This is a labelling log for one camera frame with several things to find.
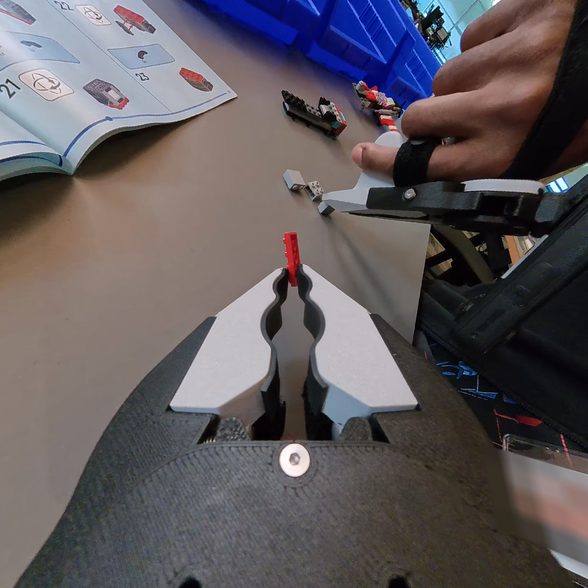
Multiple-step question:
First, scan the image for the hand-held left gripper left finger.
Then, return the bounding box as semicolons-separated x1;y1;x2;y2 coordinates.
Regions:
169;266;289;433

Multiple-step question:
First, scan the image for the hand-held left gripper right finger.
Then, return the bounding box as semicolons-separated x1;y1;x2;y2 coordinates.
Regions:
296;264;420;438

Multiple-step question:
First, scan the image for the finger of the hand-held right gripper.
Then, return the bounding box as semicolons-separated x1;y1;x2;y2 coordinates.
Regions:
322;172;431;219

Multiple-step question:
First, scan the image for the red toy brick plate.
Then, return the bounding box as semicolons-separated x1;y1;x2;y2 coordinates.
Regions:
282;232;303;288

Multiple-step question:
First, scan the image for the toy brick truck model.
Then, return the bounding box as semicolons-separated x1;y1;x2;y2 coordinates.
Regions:
281;89;349;140

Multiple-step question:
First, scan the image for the blue plastic parts bin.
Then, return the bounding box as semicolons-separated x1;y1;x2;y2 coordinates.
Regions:
198;0;443;100

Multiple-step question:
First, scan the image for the brick instruction booklet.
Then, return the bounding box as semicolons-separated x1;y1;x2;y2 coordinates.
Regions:
0;0;239;181

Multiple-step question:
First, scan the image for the grey desk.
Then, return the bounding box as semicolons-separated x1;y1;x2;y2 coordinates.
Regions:
0;0;432;588

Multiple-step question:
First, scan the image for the person's right hand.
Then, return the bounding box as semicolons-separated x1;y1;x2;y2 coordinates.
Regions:
351;0;580;183

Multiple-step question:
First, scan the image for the red white brick model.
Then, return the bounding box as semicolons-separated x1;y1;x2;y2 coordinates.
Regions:
352;80;408;129

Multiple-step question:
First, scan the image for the person's printed dark shirt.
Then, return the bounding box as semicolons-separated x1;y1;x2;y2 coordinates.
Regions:
427;340;575;454

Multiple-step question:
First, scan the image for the person's black jacket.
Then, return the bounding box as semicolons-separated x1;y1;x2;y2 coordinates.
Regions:
501;363;588;452

